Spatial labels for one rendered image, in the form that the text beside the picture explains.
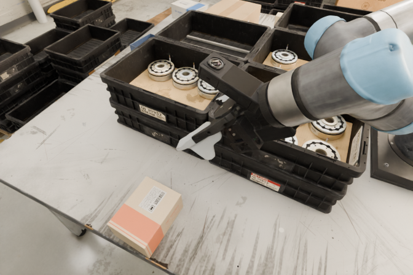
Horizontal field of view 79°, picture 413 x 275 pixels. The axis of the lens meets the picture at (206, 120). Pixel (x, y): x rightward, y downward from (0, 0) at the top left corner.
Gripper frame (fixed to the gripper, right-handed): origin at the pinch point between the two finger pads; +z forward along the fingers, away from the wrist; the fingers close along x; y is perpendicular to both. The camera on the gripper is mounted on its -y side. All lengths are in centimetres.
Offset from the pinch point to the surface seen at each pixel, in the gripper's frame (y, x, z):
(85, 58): -48, 45, 112
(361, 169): 31.8, 16.0, -15.3
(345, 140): 37, 34, -6
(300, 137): 28.3, 27.4, 2.4
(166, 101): -5.0, 11.0, 21.0
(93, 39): -63, 73, 141
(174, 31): -23, 52, 44
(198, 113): 2.5, 11.7, 13.5
